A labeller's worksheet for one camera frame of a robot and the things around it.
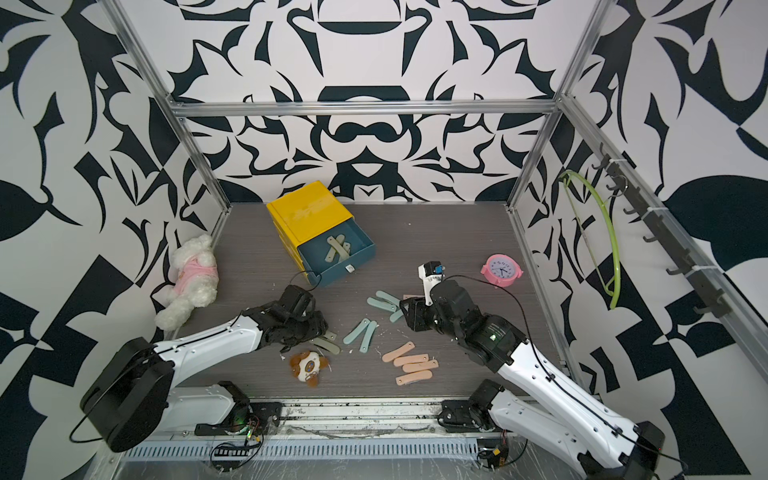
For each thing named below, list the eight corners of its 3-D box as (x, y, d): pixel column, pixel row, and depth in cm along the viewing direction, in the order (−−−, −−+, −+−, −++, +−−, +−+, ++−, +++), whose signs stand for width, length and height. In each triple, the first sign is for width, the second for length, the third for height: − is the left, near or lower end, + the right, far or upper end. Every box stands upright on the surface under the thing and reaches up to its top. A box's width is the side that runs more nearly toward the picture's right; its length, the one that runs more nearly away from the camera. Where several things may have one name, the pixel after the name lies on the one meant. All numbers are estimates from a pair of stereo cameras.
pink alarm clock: (477, 273, 104) (480, 267, 101) (494, 255, 108) (497, 249, 105) (506, 293, 99) (509, 287, 96) (522, 274, 104) (526, 267, 101)
